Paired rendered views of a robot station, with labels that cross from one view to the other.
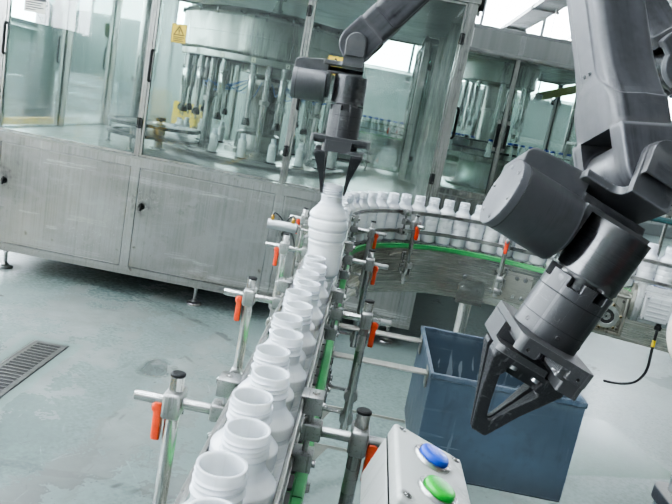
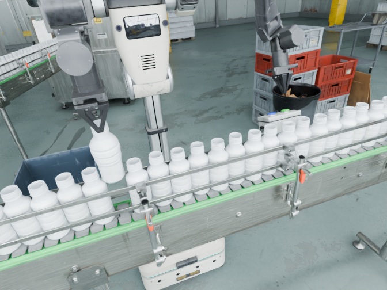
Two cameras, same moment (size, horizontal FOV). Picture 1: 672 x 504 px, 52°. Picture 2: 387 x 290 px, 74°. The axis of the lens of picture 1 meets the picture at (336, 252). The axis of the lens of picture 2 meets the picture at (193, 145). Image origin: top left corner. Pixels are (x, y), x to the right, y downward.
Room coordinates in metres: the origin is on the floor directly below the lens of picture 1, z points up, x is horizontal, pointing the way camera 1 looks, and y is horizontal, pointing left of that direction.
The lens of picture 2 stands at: (1.18, 0.62, 1.53)
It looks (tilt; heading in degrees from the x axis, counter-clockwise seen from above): 31 degrees down; 252
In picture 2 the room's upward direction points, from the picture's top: 5 degrees counter-clockwise
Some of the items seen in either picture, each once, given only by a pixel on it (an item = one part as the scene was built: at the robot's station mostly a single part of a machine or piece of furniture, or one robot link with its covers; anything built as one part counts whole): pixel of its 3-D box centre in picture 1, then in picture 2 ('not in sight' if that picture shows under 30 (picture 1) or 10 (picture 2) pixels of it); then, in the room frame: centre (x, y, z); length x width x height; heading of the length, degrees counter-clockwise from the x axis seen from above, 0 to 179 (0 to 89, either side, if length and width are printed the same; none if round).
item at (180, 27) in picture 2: not in sight; (174, 25); (-1.78, -9.50, 0.50); 1.24 x 1.03 x 1.00; 2
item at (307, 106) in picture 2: not in sight; (292, 119); (-0.57, -1.34, 0.32); 0.45 x 0.45 x 0.64
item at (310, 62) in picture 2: not in sight; (286, 60); (-0.85, -1.87, 0.78); 0.61 x 0.41 x 0.22; 5
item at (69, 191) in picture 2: not in sight; (73, 201); (1.32, 0.02, 1.08); 0.06 x 0.06 x 0.17
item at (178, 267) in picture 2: not in sight; (171, 220); (0.97, -0.61, 0.24); 0.68 x 0.53 x 0.41; 89
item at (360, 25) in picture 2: not in sight; (348, 46); (-3.07, -2.97, 0.49); 1.05 x 0.55 x 0.99; 179
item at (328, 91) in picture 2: not in sight; (322, 85); (-1.55, -1.96, 0.33); 0.61 x 0.41 x 0.22; 2
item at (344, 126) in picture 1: (343, 126); (86, 79); (1.21, 0.03, 1.39); 0.10 x 0.07 x 0.07; 89
